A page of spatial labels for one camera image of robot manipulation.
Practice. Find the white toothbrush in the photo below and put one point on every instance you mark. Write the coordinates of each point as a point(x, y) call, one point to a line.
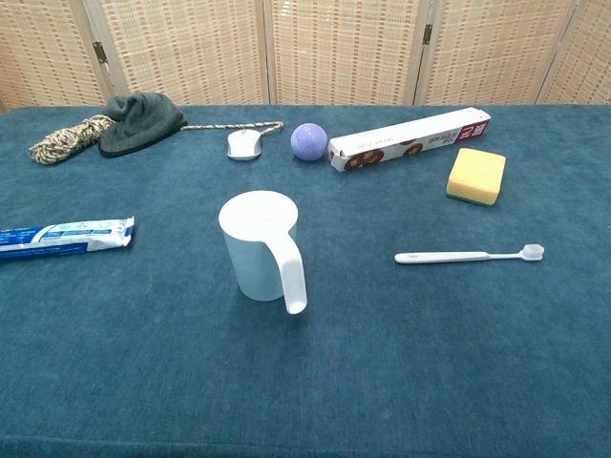
point(429, 257)

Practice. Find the blue and white toothpaste tube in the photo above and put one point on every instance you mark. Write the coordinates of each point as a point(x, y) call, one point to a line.
point(71, 238)

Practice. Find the purple ball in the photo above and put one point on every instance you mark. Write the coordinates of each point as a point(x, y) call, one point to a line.
point(309, 141)

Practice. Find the white computer mouse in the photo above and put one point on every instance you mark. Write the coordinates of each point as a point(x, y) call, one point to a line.
point(244, 144)

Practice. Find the long white wrap box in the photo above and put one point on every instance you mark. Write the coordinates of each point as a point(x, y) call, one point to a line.
point(406, 140)

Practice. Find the yellow sponge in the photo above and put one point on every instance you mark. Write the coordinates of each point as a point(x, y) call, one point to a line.
point(476, 176)

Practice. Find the bamboo folding screen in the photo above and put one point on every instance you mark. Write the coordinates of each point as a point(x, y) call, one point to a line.
point(334, 47)

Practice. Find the grey knit hat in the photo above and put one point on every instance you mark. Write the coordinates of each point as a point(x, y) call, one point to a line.
point(143, 124)

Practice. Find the blue tablecloth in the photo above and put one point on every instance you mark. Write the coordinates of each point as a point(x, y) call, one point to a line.
point(143, 358)

